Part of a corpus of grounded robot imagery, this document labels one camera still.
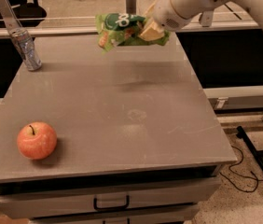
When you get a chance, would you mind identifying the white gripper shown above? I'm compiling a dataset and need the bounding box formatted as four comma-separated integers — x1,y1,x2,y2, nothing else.
139,0,227,41

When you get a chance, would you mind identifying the green rice chip bag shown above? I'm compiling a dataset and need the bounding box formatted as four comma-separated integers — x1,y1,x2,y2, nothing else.
95,13,170,52

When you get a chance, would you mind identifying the red apple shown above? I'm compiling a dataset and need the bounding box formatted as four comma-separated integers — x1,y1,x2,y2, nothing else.
17,121,57,160

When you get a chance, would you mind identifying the grey top drawer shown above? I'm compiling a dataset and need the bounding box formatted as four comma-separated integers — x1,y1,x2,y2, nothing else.
0,177,221,218

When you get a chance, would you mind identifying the grey drawer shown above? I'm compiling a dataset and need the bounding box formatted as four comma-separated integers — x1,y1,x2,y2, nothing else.
29,204,199,224
0,177,221,218

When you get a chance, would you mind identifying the grey lower drawer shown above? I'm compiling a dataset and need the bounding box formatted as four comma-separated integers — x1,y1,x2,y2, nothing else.
29,204,199,224

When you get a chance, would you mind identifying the black floor stand bar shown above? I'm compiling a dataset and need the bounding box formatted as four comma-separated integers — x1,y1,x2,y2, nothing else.
236,125,263,197

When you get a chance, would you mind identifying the middle metal bracket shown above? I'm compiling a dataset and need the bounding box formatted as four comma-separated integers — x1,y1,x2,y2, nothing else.
125,0,136,14

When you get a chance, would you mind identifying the metal bracket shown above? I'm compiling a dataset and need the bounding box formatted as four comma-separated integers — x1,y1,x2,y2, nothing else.
0,0,21,31
199,10,214,27
125,0,136,14

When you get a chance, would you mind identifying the right metal bracket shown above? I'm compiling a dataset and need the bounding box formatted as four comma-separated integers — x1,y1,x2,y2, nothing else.
199,10,214,27

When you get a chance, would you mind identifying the white horizontal rail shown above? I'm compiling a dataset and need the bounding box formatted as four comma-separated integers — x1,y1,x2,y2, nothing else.
0,21,259,39

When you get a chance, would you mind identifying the left metal bracket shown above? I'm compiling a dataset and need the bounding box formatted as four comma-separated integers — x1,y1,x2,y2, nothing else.
0,0,21,31

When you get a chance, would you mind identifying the black floor cable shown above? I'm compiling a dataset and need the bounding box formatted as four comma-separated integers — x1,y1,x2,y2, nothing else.
218,145,263,193

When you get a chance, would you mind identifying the black drawer handle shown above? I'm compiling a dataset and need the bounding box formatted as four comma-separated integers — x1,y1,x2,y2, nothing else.
93,195,130,212

